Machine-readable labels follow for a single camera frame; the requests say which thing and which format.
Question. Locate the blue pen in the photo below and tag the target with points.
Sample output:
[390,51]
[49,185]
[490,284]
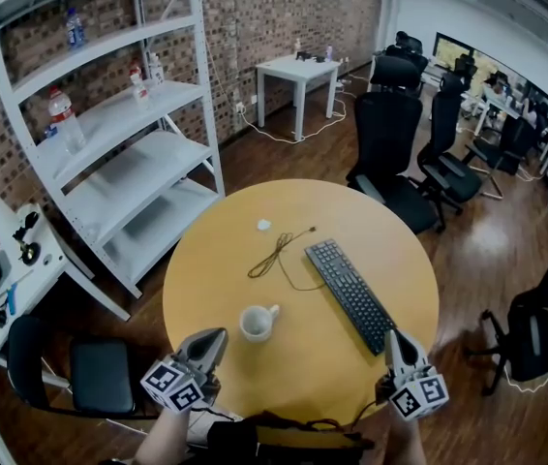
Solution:
[11,298]

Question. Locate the white ceramic mug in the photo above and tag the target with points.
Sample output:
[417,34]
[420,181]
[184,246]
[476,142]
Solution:
[257,325]

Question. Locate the small white object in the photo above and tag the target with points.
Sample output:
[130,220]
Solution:
[264,225]

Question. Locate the white metal shelf unit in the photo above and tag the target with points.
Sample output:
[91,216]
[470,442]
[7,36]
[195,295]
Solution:
[124,163]

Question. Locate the person's left forearm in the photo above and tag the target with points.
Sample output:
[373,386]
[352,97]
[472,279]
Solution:
[162,434]

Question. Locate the large black office chair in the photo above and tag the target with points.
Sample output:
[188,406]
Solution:
[385,153]

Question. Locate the small blue object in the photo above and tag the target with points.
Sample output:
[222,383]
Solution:
[51,131]

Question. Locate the small red-labelled bottle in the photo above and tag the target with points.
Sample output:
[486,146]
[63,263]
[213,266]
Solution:
[138,85]

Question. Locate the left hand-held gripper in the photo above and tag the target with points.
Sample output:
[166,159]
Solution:
[177,385]

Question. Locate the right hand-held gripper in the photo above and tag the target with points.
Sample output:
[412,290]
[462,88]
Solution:
[417,393]

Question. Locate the small white bottle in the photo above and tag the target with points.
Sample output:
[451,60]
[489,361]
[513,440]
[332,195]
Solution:
[156,69]

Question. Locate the person's right forearm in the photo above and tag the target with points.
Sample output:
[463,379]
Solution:
[404,441]

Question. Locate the black tabletop stand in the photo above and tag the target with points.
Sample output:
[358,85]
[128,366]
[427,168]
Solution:
[27,242]

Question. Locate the dark window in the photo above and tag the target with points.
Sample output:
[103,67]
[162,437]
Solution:
[496,73]

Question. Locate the black keyboard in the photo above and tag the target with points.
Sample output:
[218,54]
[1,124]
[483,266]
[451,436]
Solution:
[351,296]

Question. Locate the white square table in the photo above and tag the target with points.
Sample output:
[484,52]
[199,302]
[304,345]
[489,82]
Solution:
[298,73]

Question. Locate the white side table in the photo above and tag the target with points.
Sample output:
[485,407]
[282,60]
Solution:
[37,279]

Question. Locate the black armless chair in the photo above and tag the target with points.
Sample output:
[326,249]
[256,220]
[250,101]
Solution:
[95,376]

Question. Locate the blue-labelled water bottle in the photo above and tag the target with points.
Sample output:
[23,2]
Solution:
[74,28]

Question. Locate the black chest rig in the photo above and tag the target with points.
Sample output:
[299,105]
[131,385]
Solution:
[235,439]

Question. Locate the large red-capped water bottle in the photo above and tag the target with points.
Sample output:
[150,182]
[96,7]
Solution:
[66,124]

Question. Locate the purple small bottle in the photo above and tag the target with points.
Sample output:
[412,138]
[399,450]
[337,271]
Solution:
[328,53]

